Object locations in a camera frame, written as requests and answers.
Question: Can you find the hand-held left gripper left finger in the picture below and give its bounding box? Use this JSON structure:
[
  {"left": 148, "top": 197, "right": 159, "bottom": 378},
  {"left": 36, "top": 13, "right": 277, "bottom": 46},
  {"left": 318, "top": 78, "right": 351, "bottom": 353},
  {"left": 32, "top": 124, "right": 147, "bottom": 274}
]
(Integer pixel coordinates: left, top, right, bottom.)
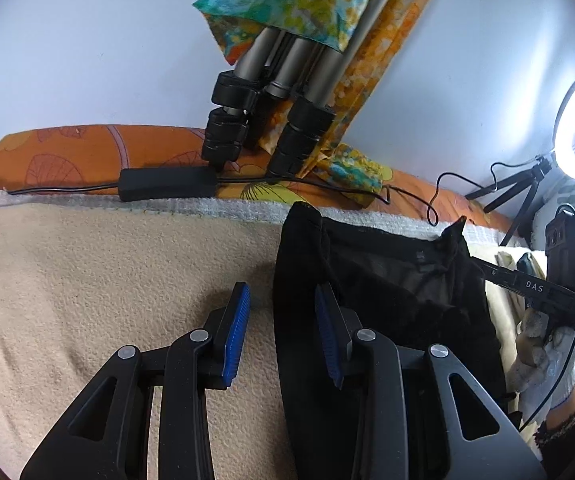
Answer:
[{"left": 20, "top": 281, "right": 252, "bottom": 480}]

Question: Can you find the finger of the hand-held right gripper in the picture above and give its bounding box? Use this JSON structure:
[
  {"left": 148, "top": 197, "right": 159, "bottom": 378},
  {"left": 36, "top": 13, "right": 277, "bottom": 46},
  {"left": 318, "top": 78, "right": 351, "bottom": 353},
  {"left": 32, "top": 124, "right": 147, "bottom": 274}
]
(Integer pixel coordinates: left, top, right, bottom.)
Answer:
[{"left": 467, "top": 254, "right": 519, "bottom": 288}]

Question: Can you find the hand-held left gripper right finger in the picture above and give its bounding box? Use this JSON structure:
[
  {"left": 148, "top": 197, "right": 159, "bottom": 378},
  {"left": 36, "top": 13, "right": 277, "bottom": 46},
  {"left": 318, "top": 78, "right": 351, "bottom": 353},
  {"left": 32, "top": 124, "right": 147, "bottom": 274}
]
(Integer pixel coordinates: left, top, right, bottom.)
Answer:
[{"left": 314, "top": 282, "right": 548, "bottom": 480}]

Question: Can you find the black garment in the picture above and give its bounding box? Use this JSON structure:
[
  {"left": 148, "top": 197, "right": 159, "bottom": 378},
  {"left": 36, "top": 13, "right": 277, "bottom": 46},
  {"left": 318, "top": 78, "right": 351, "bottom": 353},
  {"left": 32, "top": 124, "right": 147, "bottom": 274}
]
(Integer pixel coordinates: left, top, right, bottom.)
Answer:
[{"left": 272, "top": 201, "right": 511, "bottom": 480}]

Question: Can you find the person's right forearm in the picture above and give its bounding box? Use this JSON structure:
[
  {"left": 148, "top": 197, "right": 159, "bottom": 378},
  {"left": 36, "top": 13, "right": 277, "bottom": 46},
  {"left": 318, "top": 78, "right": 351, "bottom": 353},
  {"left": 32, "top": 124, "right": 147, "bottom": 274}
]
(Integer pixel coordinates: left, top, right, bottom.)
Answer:
[{"left": 535, "top": 385, "right": 575, "bottom": 466}]

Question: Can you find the person's right hand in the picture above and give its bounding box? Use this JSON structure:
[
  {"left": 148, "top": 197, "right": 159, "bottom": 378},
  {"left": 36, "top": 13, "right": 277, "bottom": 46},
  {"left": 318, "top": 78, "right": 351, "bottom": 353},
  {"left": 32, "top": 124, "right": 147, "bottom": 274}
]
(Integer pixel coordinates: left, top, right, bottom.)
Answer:
[{"left": 512, "top": 310, "right": 575, "bottom": 411}]

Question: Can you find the cream folded cloth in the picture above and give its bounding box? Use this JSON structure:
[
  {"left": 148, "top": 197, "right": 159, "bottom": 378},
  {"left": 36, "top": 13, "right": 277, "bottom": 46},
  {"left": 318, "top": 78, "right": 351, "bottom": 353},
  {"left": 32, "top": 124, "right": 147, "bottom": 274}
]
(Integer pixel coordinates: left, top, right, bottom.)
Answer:
[{"left": 470, "top": 244, "right": 535, "bottom": 361}]

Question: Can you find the small black tripod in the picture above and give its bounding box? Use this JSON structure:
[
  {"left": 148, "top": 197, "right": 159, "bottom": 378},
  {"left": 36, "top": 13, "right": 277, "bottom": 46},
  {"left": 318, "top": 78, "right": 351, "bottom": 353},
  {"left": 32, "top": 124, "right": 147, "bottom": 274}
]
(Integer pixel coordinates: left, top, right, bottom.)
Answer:
[{"left": 465, "top": 155, "right": 558, "bottom": 247}]

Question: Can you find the beige blanket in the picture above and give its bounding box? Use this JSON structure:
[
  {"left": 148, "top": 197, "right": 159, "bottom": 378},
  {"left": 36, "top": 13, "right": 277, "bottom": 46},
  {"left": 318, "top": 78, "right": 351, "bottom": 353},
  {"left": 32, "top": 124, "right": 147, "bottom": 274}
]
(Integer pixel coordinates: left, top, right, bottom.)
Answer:
[{"left": 0, "top": 202, "right": 318, "bottom": 480}]

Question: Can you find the pale checked woven blanket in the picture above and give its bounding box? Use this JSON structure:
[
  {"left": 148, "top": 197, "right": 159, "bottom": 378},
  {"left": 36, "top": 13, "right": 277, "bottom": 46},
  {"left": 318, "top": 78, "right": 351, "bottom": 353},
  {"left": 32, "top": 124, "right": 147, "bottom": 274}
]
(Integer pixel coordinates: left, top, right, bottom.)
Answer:
[{"left": 0, "top": 189, "right": 518, "bottom": 248}]

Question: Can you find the orange patterned pillow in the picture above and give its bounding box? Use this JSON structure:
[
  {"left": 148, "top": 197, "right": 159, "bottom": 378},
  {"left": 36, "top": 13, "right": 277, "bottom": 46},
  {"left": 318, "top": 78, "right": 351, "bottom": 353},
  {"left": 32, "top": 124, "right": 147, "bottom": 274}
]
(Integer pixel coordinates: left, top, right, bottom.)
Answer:
[{"left": 0, "top": 125, "right": 515, "bottom": 233}]

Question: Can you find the grey folded tripod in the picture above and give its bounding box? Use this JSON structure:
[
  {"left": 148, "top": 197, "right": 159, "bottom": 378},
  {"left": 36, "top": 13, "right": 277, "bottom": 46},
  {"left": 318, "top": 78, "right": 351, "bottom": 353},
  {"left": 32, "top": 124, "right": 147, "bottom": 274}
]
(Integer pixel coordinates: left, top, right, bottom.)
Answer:
[{"left": 201, "top": 0, "right": 413, "bottom": 178}]

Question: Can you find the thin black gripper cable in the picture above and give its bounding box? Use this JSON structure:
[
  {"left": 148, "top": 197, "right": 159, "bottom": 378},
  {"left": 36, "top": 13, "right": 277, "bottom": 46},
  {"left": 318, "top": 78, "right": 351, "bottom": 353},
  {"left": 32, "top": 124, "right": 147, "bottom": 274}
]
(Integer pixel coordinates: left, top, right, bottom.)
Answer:
[{"left": 520, "top": 280, "right": 575, "bottom": 431}]

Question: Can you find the black inline cable box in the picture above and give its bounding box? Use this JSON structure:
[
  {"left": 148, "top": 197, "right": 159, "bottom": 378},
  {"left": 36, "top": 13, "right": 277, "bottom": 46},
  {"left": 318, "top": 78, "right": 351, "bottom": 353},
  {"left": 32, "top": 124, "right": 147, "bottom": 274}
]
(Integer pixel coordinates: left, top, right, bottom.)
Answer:
[{"left": 118, "top": 167, "right": 218, "bottom": 202}]

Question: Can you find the dark beaded bracelet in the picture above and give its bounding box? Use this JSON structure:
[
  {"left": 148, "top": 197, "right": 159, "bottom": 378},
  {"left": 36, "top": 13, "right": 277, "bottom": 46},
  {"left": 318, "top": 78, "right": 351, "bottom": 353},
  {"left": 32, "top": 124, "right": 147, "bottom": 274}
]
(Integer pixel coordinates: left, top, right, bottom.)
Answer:
[{"left": 535, "top": 395, "right": 575, "bottom": 453}]

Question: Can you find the black power cable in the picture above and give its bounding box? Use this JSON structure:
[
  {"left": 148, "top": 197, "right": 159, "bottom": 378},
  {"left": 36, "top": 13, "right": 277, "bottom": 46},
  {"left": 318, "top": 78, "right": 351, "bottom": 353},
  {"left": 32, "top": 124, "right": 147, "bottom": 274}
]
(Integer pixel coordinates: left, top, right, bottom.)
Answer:
[{"left": 7, "top": 160, "right": 548, "bottom": 228}]

